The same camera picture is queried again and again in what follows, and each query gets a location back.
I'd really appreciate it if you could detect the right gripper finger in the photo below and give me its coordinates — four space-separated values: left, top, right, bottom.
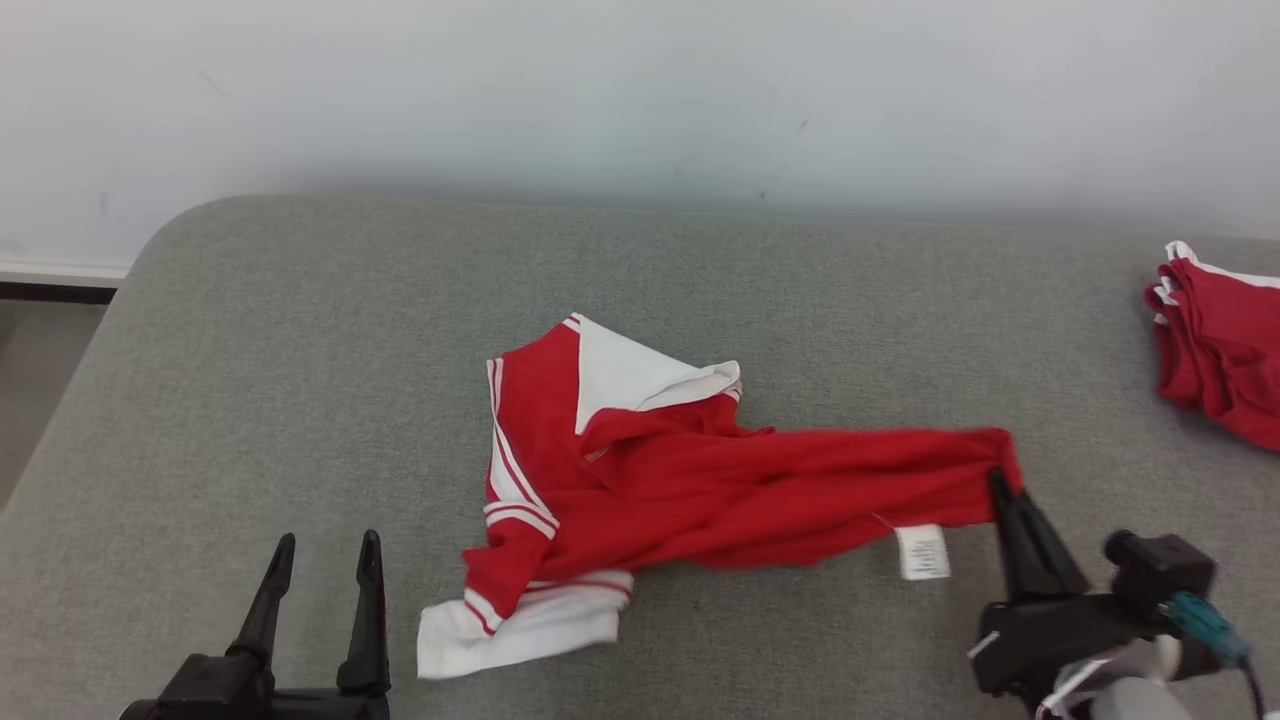
1004 488 1092 600
988 468 1047 604

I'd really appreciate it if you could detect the red and white shirt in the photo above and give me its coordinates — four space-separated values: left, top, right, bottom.
416 313 1023 681

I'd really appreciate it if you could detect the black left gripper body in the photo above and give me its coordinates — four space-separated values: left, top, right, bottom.
270 688 393 720

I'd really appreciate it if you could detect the white wall baseboard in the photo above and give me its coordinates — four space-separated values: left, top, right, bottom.
0 260 131 288

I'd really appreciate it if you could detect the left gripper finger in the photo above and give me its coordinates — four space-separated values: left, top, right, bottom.
335 530 392 698
226 533 297 669

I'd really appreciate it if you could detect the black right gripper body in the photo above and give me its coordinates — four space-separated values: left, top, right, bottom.
967 593 1186 713

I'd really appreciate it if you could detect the teal right camera cable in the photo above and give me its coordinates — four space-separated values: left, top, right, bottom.
1163 592 1273 720

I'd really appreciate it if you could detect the folded red garment pile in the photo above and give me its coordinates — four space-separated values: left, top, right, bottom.
1144 241 1280 453

